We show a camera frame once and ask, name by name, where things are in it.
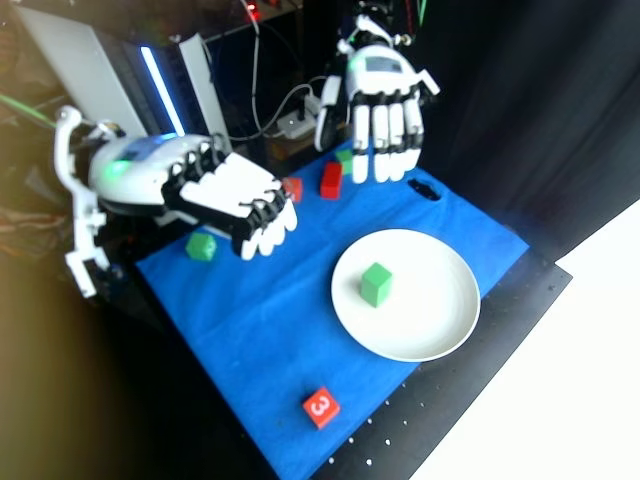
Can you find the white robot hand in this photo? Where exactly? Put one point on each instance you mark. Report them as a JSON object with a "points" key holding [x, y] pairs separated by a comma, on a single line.
{"points": [[385, 75], [135, 175]]}

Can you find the tall red block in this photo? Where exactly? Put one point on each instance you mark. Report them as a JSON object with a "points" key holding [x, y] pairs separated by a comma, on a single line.
{"points": [[331, 182]]}

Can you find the green cube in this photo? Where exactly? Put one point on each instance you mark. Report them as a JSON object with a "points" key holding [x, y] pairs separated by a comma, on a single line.
{"points": [[201, 247], [344, 159], [376, 285]]}

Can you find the white round plate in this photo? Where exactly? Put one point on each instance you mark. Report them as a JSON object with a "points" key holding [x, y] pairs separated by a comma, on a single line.
{"points": [[425, 325]]}

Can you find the white power strip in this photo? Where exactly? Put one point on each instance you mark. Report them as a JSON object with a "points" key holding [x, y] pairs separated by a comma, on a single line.
{"points": [[295, 125]]}

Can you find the white tower with blue light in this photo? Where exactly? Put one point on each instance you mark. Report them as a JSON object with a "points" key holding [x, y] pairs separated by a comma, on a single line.
{"points": [[90, 65]]}

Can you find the small black clip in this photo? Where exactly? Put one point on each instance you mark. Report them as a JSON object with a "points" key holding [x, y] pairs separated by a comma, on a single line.
{"points": [[425, 190]]}

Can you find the red cube with white print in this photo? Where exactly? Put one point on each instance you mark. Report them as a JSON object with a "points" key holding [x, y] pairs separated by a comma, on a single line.
{"points": [[295, 190]]}

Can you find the blue cloth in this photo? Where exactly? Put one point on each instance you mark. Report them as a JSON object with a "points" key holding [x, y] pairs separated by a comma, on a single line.
{"points": [[250, 325]]}

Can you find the red cube with number three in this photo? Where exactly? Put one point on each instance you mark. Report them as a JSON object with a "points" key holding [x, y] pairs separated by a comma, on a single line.
{"points": [[321, 407]]}

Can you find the black perforated board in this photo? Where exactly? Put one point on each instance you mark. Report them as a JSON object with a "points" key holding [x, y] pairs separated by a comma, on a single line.
{"points": [[450, 400]]}

